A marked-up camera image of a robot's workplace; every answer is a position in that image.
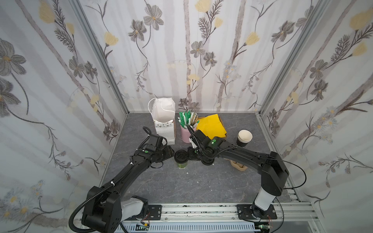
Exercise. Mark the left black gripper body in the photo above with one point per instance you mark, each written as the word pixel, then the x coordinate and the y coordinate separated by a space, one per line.
pixel 168 151

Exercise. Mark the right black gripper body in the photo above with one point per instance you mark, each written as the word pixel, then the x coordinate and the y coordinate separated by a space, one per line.
pixel 193 153

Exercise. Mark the green paper cup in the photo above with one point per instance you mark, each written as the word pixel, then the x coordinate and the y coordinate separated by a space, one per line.
pixel 182 165

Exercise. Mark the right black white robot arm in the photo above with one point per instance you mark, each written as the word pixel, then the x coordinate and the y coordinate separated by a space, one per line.
pixel 270 166

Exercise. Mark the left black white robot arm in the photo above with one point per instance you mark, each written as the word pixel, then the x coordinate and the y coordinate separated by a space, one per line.
pixel 101 211

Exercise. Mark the black cup lid stack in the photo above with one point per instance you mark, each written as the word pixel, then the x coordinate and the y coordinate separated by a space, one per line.
pixel 208 162

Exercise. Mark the pink cup holder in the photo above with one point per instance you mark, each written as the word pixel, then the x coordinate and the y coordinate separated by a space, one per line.
pixel 185 135

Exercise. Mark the yellow napkins stack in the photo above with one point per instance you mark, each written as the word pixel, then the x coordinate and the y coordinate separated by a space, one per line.
pixel 212 126

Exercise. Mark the green white straws bundle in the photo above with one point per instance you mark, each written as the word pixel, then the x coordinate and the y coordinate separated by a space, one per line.
pixel 188 118

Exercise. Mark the brown pulp cup carrier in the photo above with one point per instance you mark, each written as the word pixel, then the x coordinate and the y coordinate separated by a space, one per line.
pixel 238 166

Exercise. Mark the white patterned paper bag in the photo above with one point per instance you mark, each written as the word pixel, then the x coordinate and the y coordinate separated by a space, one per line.
pixel 162 111

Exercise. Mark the black paper cup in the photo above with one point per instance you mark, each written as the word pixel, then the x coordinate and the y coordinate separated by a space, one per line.
pixel 243 138

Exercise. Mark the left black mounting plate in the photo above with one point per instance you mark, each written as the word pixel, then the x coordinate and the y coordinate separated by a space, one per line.
pixel 150 212

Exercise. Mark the black mounting plate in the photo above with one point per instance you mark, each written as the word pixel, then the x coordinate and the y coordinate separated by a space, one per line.
pixel 247 212
pixel 150 212

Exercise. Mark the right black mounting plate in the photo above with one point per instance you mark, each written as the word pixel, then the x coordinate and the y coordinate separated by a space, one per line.
pixel 247 212

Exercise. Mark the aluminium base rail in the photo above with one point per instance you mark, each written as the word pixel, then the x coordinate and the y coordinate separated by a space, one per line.
pixel 293 217

